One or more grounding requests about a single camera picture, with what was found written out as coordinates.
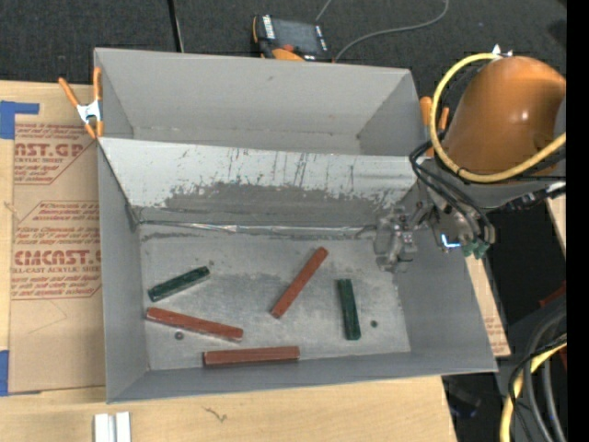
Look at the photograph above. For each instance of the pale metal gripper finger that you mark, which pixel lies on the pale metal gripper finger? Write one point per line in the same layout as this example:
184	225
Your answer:
386	230
399	253

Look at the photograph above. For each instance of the dark green flat block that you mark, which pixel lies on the dark green flat block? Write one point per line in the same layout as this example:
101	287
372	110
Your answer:
178	283
349	309

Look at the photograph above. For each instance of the red-brown flat block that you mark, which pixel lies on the red-brown flat block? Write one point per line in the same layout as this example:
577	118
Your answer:
193	323
299	282
250	356

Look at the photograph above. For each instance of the grey metal bin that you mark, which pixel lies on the grey metal bin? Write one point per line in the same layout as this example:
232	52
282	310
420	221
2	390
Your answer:
257	187

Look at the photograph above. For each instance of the brown cardboard board red print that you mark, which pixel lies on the brown cardboard board red print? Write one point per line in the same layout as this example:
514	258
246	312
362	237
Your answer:
50	228

